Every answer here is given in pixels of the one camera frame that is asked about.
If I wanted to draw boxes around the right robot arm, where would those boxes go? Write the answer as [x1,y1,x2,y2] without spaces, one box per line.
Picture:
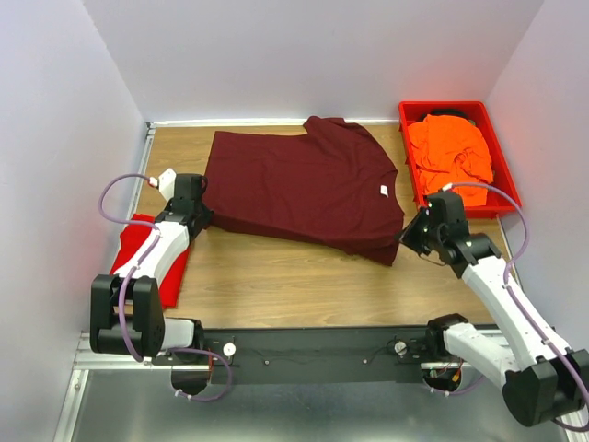
[398,183,588,431]

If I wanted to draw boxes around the folded red t shirt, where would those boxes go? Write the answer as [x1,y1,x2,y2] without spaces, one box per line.
[110,214,190,308]

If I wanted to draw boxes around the orange t shirt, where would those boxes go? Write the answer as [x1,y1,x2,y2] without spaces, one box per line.
[408,114,493,195]

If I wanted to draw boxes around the aluminium frame rail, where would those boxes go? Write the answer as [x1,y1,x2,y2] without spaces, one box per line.
[73,327,567,369]

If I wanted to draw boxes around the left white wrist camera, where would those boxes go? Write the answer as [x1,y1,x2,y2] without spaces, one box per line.
[148,168,177,201]

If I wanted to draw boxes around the red plastic bin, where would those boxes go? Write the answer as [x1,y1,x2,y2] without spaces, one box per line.
[398,100,521,218]

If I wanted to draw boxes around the maroon t shirt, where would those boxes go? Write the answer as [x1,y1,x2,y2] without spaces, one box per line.
[204,116,404,266]

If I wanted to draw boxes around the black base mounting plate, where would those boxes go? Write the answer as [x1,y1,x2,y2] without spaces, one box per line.
[203,326,458,385]

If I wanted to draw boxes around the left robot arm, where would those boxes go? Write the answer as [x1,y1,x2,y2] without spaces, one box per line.
[89,169,213,364]

